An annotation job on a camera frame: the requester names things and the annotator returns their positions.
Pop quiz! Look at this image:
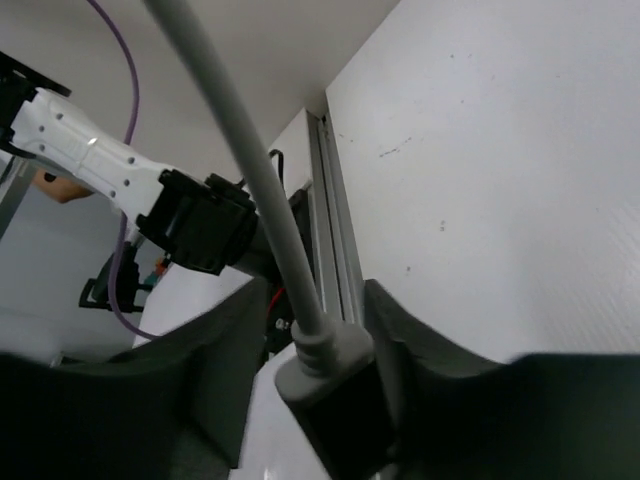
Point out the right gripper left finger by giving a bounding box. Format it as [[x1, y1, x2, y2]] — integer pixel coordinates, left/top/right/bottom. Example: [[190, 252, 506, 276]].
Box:
[[1, 279, 268, 479]]

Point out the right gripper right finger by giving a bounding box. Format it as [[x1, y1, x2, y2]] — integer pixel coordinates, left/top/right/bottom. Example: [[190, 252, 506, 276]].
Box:
[[363, 280, 639, 479]]

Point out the grey headphone cable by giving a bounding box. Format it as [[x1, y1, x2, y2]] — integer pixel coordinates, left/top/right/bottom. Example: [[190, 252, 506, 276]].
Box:
[[142, 0, 396, 480]]

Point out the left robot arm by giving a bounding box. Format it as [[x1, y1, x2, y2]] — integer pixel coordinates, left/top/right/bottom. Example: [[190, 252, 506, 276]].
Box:
[[1, 55, 257, 275]]

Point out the aluminium front rail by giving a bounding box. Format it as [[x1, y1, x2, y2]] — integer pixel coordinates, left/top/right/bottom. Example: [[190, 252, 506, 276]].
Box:
[[306, 113, 364, 325]]

